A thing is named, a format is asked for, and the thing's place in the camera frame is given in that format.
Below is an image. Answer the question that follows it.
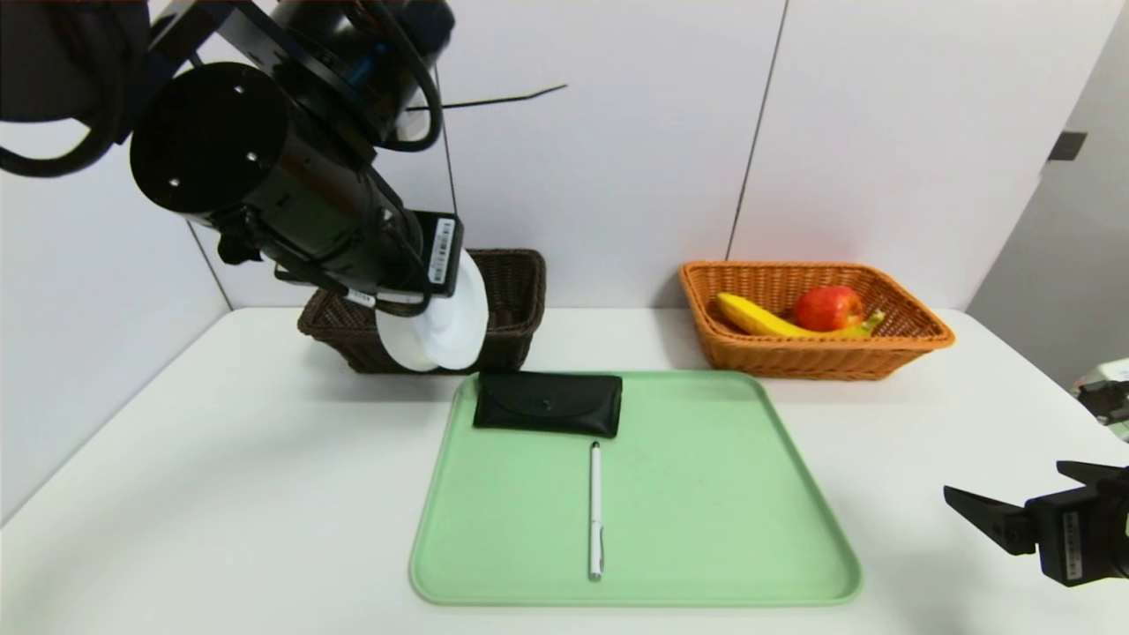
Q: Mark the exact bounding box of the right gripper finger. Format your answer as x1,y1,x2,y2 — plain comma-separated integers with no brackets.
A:
943,485,1037,557
1056,459,1129,490

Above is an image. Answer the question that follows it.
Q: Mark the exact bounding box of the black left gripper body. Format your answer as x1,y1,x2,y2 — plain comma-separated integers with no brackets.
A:
376,206,465,298

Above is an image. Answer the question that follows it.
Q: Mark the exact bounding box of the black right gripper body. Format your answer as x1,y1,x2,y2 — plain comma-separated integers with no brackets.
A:
1024,477,1129,588

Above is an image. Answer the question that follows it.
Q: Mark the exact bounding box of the white tape roll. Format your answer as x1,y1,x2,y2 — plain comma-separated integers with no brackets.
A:
375,250,490,373

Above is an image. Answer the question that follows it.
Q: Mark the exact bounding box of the red apple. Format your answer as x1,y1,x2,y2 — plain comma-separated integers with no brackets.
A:
793,285,865,333

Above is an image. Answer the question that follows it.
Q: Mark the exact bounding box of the yellow banana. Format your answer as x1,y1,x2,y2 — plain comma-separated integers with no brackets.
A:
716,293,886,339

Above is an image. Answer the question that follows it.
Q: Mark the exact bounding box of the dark brown wicker basket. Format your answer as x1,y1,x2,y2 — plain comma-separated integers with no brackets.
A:
296,249,548,375

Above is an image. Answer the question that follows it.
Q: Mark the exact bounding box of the orange wicker basket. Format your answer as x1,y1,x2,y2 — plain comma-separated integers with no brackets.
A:
678,260,957,382

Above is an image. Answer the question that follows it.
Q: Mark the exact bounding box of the black glasses case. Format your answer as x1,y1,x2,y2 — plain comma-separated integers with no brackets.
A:
473,371,624,439

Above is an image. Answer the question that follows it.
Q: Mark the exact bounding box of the white pen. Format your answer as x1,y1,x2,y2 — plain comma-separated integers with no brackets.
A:
588,441,605,581

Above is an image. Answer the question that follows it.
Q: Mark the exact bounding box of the light green plastic tray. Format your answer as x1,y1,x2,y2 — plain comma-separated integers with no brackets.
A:
409,370,862,608

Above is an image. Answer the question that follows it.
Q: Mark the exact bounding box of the black labelled left arm cable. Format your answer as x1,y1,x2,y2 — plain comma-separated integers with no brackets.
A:
216,220,435,320

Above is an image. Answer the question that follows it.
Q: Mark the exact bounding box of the black left camera cable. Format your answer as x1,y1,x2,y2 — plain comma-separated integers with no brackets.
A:
348,0,442,153

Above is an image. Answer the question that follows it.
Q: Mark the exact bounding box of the black braided cable sleeve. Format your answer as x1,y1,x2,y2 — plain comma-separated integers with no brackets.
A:
0,88,146,179

